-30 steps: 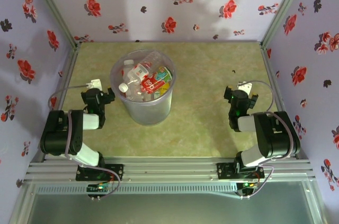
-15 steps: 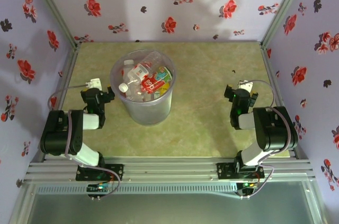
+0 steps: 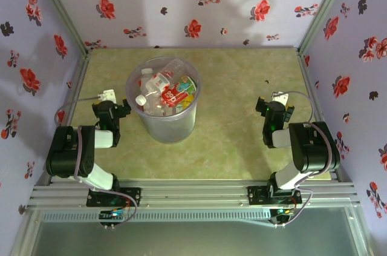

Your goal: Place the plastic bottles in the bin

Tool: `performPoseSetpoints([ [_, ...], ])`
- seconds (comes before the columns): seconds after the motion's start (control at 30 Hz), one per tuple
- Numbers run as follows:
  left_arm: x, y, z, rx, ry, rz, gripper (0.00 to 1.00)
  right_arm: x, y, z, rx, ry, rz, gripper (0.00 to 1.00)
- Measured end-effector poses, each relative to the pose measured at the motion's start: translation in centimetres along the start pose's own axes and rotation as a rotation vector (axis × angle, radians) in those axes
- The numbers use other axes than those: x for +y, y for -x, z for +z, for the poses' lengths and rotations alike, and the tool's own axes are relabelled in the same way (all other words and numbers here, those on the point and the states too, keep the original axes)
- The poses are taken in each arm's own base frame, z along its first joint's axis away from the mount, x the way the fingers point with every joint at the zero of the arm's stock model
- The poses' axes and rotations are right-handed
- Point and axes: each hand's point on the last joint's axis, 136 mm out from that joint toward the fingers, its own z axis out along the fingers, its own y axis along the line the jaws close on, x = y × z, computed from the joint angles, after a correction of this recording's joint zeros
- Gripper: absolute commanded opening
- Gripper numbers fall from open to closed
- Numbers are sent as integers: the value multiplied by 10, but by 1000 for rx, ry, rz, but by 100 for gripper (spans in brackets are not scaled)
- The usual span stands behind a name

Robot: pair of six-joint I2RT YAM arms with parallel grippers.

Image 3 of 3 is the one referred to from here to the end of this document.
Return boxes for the clear bottle white cap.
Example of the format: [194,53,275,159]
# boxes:
[135,92,161,114]

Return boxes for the clear bottle red print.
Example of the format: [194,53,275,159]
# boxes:
[140,58,188,93]

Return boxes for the translucent plastic bin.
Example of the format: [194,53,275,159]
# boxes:
[125,56,203,144]

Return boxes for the bottle with green blue label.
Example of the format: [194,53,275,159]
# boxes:
[161,76,198,108]

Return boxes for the left circuit board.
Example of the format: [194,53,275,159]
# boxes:
[99,209,128,220]

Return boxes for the circuit board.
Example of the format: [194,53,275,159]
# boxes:
[270,207,296,217]
[99,209,128,220]

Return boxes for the right circuit board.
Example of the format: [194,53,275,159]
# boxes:
[270,207,296,217]

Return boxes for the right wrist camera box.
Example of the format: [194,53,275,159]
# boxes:
[271,91,290,103]

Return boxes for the aluminium side rail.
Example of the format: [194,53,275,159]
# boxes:
[65,51,93,130]

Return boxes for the grey left arm cable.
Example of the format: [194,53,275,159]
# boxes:
[56,94,138,226]

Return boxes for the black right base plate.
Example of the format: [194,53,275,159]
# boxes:
[247,185,303,205]

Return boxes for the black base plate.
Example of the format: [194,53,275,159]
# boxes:
[247,185,303,205]
[86,187,142,208]

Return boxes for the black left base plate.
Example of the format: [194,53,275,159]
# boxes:
[86,187,142,208]

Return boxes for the aluminium corner post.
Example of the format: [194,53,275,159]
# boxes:
[28,0,93,57]
[298,0,354,56]

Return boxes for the aluminium frame rail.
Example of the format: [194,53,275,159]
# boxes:
[27,179,360,208]

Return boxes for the slotted grey cable duct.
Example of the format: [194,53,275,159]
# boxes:
[41,209,303,223]

